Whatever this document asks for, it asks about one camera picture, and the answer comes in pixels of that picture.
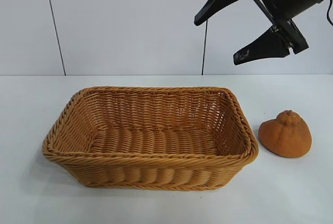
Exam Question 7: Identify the woven wicker basket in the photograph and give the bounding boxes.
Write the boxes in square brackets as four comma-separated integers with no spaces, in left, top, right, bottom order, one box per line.
[42,86,260,191]

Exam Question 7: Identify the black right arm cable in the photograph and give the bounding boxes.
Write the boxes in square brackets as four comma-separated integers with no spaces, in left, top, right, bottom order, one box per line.
[325,0,333,26]

